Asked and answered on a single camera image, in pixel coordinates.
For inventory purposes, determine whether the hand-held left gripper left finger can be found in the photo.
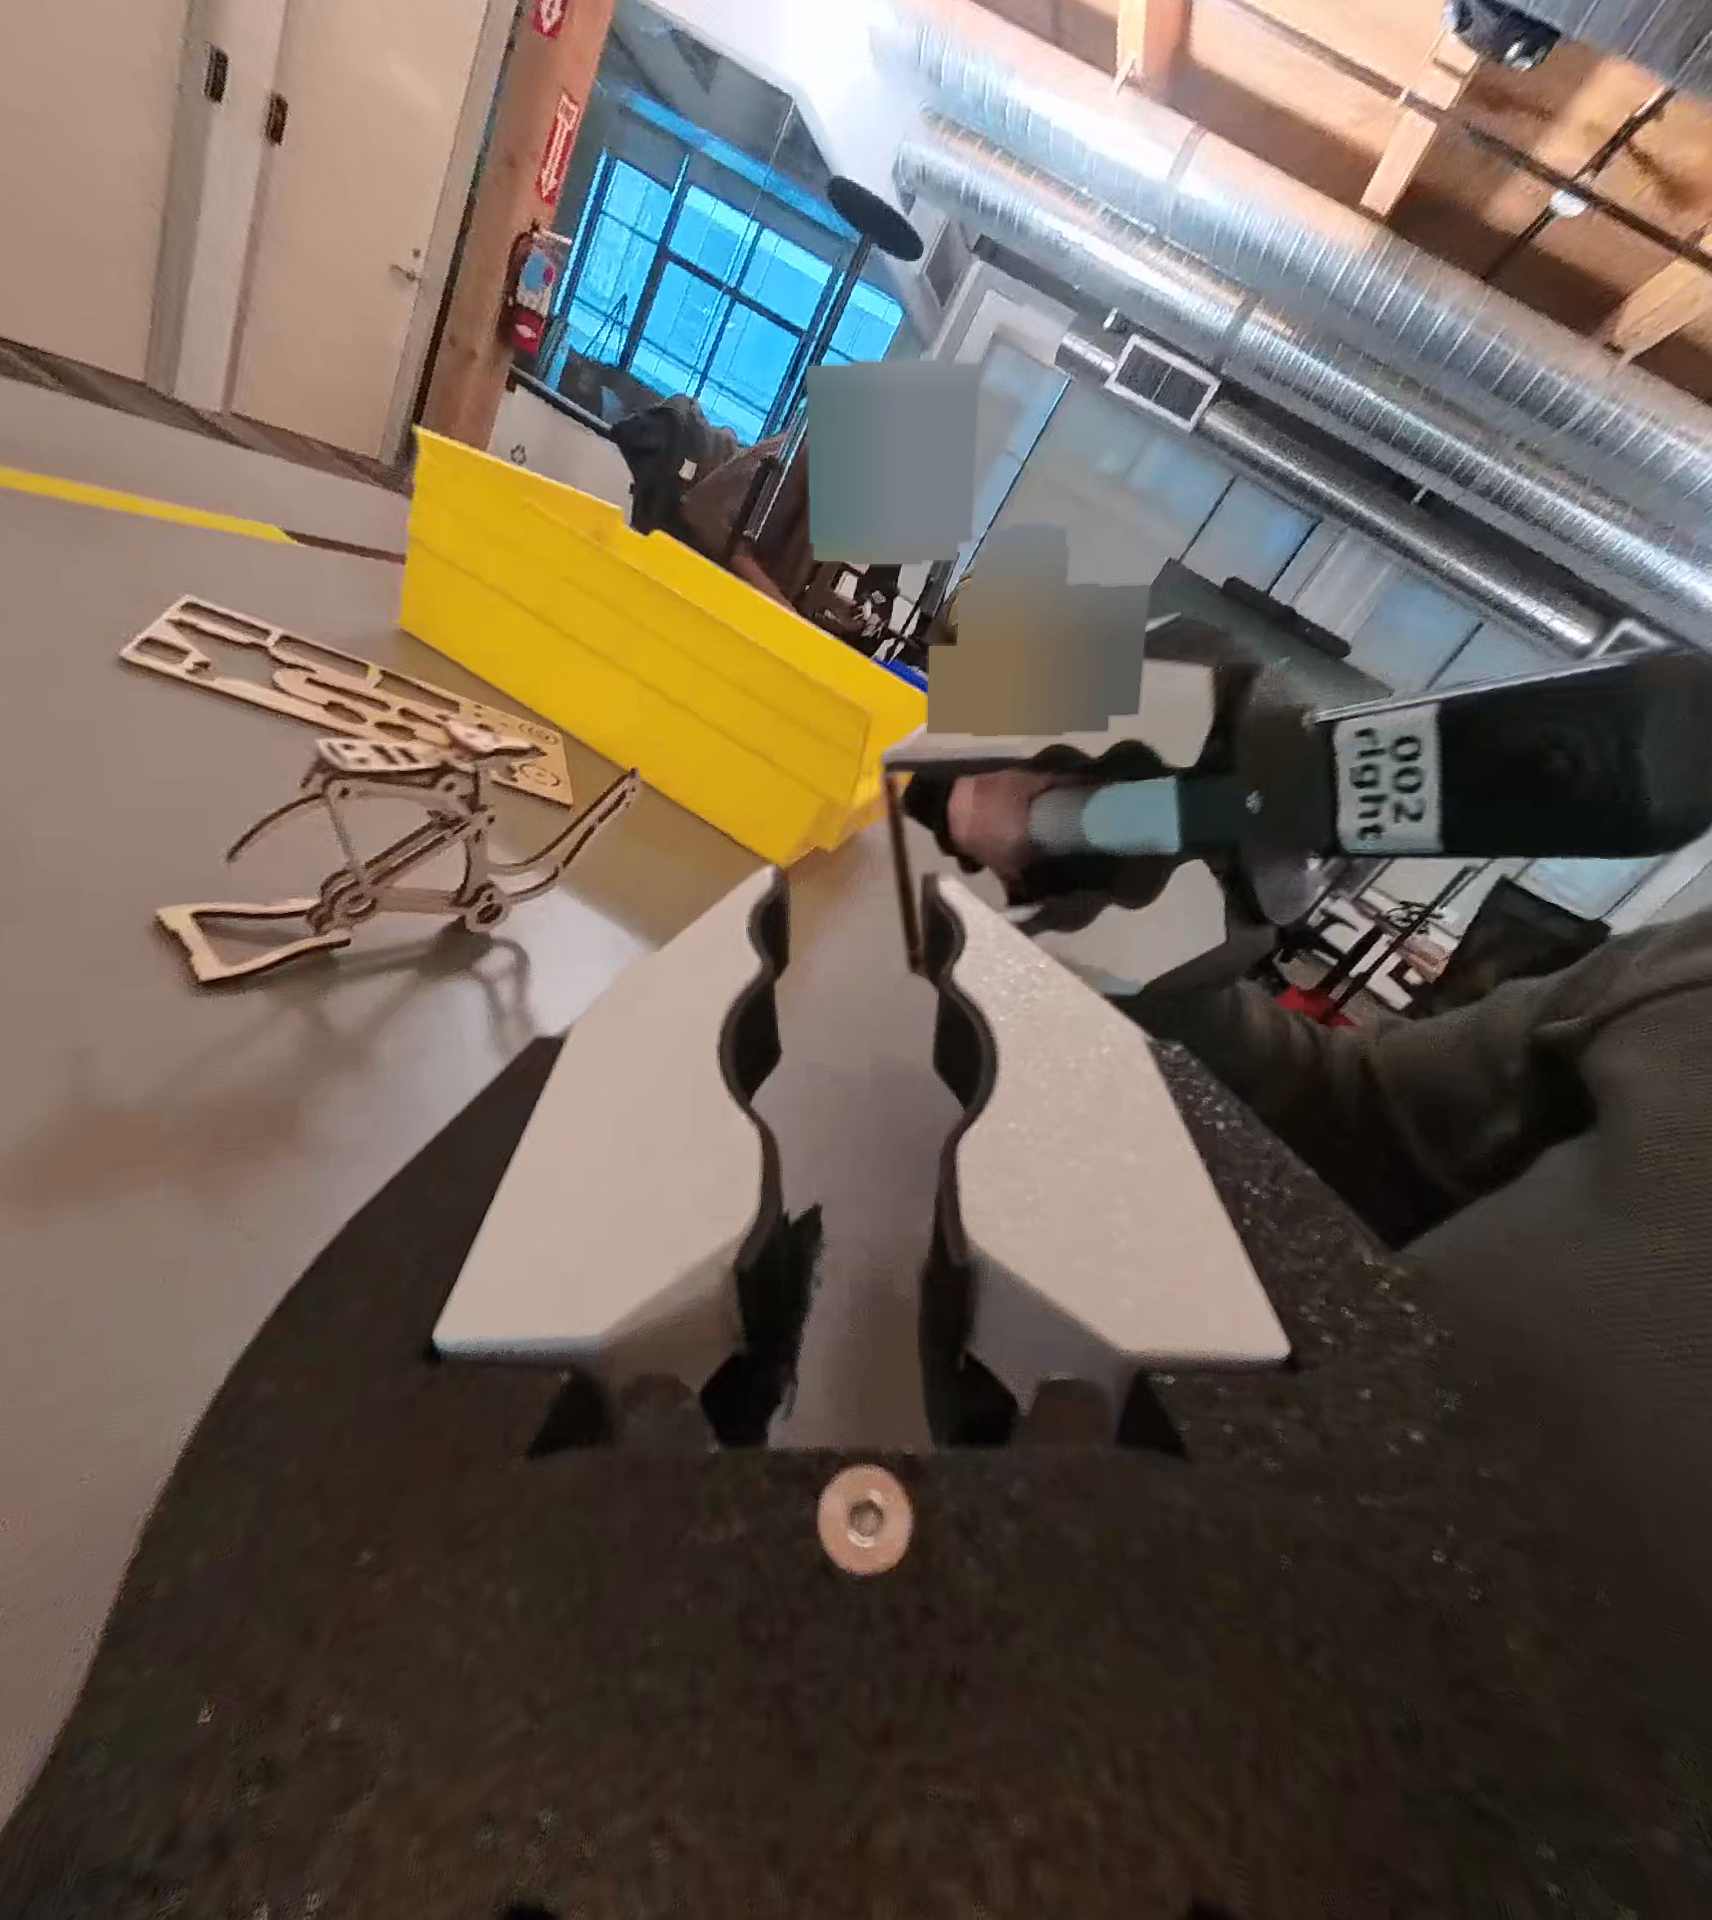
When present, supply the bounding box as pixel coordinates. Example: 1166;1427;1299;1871
429;865;824;1417

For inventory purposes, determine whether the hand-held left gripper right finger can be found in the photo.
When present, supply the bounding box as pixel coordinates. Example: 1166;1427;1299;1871
917;876;1294;1417

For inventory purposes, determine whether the small wooden model part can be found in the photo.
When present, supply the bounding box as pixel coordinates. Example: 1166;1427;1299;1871
886;757;933;970

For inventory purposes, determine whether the person's right forearm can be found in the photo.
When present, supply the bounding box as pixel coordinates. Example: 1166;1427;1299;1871
1125;885;1712;1248

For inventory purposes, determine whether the partly built wooden model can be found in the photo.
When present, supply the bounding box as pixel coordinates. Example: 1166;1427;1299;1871
158;730;643;988

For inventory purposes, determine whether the laser-cut wooden parts sheet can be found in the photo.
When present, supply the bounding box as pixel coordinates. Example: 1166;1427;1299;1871
119;594;576;808

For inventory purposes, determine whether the person's right hand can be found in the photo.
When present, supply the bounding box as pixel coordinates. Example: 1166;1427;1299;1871
942;780;1093;907

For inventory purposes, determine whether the yellow plastic bin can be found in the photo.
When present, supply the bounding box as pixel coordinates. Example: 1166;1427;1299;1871
397;425;933;870

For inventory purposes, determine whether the white vent grille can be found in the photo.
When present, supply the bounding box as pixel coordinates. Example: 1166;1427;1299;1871
1107;332;1226;434

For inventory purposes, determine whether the yellow tape strip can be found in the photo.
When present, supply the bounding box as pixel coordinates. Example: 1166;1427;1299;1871
0;442;295;546

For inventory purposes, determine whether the black floor lamp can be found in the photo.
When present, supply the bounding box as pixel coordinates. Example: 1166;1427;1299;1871
795;174;928;453

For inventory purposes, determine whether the red fire extinguisher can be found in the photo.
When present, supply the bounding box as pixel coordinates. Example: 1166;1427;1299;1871
500;222;573;360

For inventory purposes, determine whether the white double door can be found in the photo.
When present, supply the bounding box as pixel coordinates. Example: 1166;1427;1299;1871
142;0;520;469

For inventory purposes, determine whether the silver ventilation duct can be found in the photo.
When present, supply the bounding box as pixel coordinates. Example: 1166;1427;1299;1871
869;0;1712;559
891;134;1712;798

